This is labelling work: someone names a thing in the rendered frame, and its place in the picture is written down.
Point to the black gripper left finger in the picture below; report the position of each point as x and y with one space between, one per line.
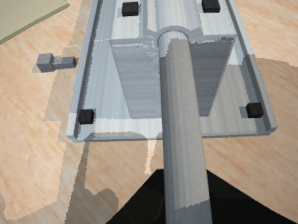
147 206

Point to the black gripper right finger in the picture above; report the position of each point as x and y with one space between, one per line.
231 206

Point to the grey metal shaft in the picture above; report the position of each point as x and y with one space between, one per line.
187 199

